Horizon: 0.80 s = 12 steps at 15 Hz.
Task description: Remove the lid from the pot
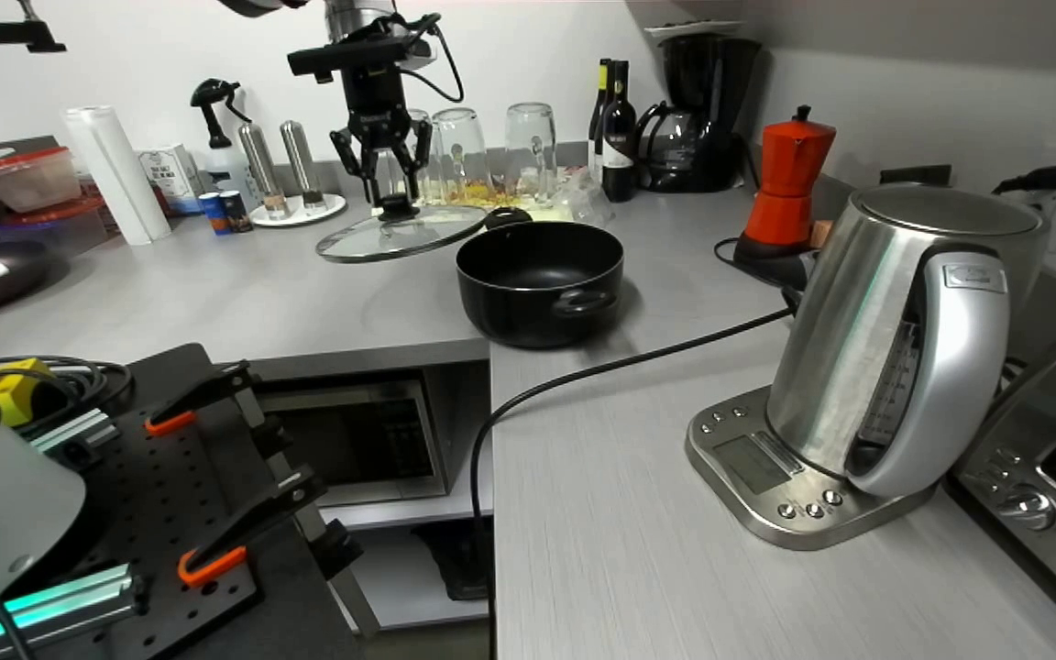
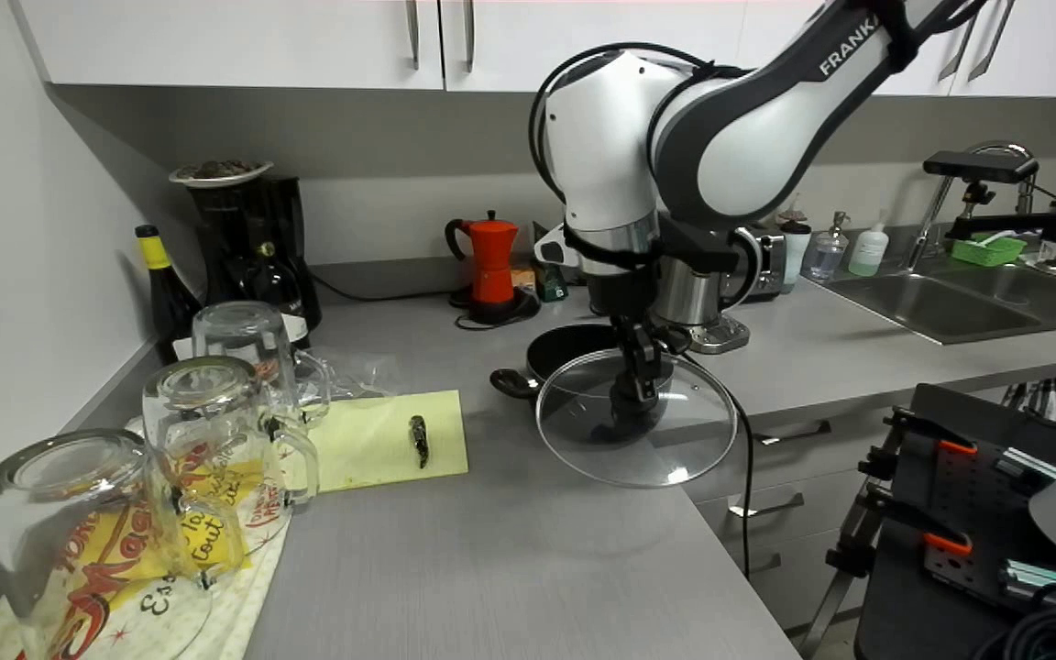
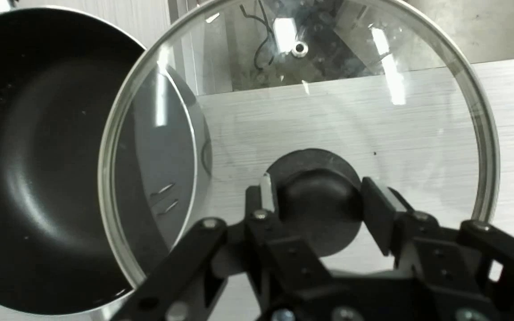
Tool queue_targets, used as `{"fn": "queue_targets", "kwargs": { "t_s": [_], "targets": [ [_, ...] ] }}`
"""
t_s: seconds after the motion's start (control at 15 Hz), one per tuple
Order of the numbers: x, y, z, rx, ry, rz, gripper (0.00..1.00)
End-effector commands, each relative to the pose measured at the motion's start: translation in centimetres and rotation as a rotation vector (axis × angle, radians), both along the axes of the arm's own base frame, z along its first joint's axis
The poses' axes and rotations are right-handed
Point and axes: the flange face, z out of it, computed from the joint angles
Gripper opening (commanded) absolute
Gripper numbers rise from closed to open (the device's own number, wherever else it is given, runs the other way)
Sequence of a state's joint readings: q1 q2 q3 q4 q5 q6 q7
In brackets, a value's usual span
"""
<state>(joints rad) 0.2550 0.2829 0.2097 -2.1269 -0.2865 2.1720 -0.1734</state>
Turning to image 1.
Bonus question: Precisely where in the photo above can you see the yellow connector block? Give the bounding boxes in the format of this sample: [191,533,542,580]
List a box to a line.
[0,355,57,432]

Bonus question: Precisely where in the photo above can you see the white paper towel roll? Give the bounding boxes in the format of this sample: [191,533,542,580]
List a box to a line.
[57,101,177,253]

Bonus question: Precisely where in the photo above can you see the silver kettle base with buttons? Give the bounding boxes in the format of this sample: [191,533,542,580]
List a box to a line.
[680,380,961,553]

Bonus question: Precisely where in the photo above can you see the black drip coffee maker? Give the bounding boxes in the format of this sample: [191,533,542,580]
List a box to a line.
[635,30,771,199]

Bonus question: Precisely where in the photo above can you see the black clamp orange handle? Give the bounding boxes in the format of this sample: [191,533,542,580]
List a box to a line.
[172,462,365,595]
[138,360,265,445]

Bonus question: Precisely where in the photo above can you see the black electric hot plate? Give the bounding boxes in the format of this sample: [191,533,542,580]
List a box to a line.
[729,236,837,293]

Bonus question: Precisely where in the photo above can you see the glass pot lid black knob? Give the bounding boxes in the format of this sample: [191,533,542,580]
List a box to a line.
[311,195,534,267]

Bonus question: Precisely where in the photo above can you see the cream drying mat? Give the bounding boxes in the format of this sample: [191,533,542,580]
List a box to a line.
[365,168,597,228]

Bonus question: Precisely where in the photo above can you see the black wall outlet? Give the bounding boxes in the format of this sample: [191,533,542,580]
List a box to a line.
[877,160,958,189]

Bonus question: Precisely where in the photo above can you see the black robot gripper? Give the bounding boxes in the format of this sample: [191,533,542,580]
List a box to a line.
[328,62,435,209]

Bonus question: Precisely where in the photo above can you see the plastic container red lid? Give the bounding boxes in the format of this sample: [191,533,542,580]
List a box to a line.
[0,143,89,220]

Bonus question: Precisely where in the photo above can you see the built-in silver microwave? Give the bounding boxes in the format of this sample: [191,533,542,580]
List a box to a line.
[249,360,496,533]

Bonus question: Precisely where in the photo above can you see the dark wine bottle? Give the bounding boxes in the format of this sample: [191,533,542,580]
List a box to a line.
[584,56,640,206]

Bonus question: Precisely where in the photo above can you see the small blue can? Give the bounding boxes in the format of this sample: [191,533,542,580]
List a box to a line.
[197,188,256,238]

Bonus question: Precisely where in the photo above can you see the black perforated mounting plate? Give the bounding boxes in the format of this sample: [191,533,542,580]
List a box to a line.
[0,341,365,660]

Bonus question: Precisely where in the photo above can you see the black wall plug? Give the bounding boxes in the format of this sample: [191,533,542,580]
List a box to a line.
[991,160,1056,199]

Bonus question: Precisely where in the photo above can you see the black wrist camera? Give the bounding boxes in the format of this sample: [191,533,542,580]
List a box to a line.
[281,12,448,89]

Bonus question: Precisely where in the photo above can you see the black cooking pot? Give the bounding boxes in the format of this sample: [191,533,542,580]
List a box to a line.
[453,220,629,355]

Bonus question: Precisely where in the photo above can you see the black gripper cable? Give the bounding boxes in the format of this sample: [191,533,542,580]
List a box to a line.
[397,18,474,109]

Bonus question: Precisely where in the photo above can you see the silver toaster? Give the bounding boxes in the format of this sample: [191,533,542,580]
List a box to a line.
[941,320,1056,656]

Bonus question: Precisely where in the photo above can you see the stainless steel electric kettle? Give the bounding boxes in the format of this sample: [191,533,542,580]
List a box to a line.
[762,184,1046,502]

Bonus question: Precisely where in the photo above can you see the round white tray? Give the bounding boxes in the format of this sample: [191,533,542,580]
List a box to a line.
[245,189,350,232]

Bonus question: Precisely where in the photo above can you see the red moka pot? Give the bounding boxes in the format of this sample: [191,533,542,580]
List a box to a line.
[740,101,839,253]

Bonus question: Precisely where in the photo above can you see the steel grinder shaker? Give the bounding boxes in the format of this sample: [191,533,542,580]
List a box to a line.
[235,120,288,220]
[274,116,328,209]

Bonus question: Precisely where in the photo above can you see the spray bottle black trigger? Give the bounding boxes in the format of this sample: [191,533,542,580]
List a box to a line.
[188,76,256,209]

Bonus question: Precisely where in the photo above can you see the aluminium extrusion rail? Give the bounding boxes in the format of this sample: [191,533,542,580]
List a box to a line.
[0,562,150,656]

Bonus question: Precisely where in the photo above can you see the black power cable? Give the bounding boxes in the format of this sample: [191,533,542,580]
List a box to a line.
[465,236,799,524]

